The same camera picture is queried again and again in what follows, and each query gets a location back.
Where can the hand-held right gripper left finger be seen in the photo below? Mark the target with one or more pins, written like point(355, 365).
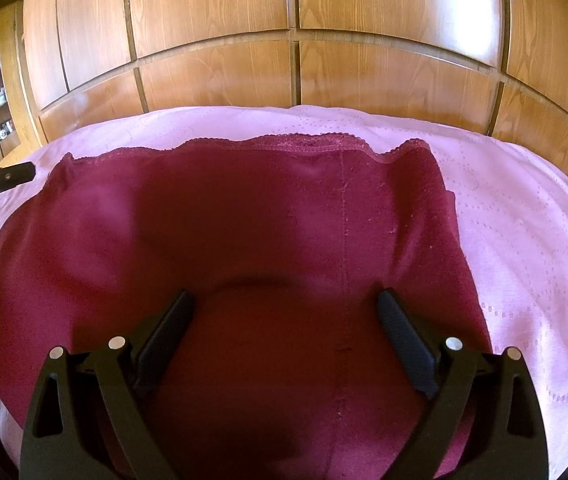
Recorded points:
point(164, 340)

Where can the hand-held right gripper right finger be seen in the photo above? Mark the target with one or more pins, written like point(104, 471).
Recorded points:
point(406, 340)

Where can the maroon lace-trimmed garment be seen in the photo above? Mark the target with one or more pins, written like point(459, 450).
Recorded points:
point(264, 220)

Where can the pink bedsheet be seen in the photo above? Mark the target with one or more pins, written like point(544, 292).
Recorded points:
point(523, 220)

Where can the wooden panelled wardrobe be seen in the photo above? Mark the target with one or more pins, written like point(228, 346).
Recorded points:
point(214, 10)

